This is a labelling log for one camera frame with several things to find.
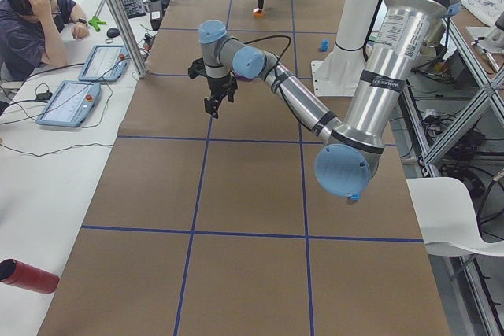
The far blue teach pendant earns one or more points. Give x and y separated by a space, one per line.
105 62

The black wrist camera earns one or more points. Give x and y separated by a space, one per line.
197 69

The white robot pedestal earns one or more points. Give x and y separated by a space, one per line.
339 73

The white chair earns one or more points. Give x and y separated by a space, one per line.
447 218

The purple trapezoid block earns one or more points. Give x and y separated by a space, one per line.
242 78

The black computer mouse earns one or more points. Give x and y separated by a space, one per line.
112 33

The brown paper table cover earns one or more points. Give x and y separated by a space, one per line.
202 226

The green plastic part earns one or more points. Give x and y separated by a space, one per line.
96 23

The black keyboard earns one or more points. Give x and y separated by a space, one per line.
133 8

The near blue teach pendant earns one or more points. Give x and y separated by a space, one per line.
70 104

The small blue block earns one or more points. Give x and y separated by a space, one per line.
324 45

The red cardboard tube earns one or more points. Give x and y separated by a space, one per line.
25 276

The seated person dark shirt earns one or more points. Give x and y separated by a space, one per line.
31 33

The blue teach pendant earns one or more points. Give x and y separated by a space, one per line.
105 62
70 104

